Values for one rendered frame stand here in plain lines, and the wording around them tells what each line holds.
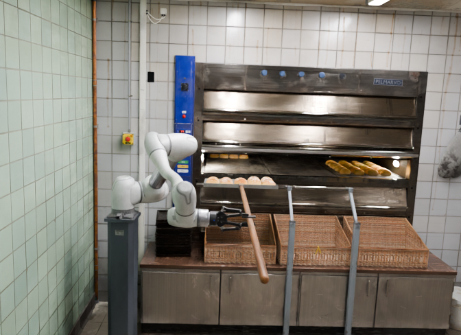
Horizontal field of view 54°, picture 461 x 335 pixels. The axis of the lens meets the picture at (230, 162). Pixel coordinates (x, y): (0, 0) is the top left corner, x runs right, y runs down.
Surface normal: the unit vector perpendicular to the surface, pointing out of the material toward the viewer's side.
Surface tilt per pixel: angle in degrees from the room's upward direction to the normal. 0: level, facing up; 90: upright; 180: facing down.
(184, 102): 90
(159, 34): 90
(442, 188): 90
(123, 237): 90
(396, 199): 70
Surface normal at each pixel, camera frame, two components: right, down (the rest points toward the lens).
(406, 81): 0.04, 0.15
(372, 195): 0.04, -0.19
